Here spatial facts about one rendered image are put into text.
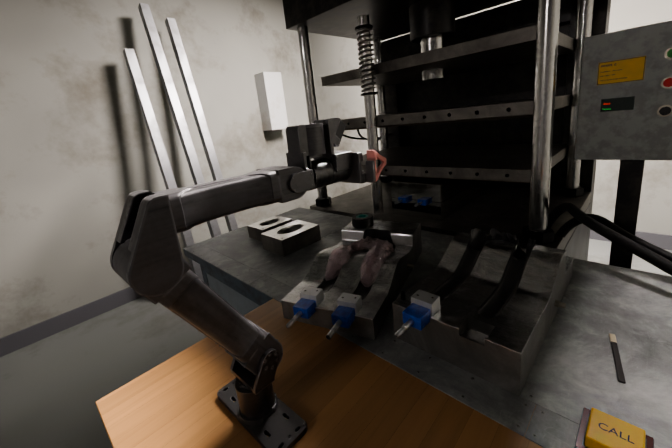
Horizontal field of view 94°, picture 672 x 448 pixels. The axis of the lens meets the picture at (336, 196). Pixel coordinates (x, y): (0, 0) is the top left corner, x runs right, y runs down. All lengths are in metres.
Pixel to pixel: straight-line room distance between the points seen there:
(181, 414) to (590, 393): 0.74
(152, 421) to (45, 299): 2.45
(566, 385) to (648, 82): 0.94
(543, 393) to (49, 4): 3.26
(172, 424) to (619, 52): 1.51
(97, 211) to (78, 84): 0.94
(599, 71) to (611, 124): 0.18
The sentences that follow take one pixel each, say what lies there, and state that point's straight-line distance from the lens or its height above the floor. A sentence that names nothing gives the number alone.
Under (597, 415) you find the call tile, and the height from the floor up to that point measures 0.84.
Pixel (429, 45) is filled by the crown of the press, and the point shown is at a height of 1.60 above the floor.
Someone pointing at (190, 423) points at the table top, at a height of 0.80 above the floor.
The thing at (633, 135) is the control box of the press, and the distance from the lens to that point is 1.39.
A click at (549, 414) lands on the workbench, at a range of 0.72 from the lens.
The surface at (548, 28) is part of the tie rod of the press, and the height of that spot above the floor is 1.50.
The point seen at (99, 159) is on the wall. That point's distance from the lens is 3.04.
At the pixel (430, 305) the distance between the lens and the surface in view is 0.71.
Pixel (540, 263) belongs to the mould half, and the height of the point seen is 0.92.
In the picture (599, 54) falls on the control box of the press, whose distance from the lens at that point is 1.39.
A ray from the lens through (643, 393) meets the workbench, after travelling 0.82.
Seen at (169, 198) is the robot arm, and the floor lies 1.23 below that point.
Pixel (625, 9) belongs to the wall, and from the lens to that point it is 3.50.
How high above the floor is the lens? 1.31
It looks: 14 degrees down
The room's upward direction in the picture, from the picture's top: 6 degrees counter-clockwise
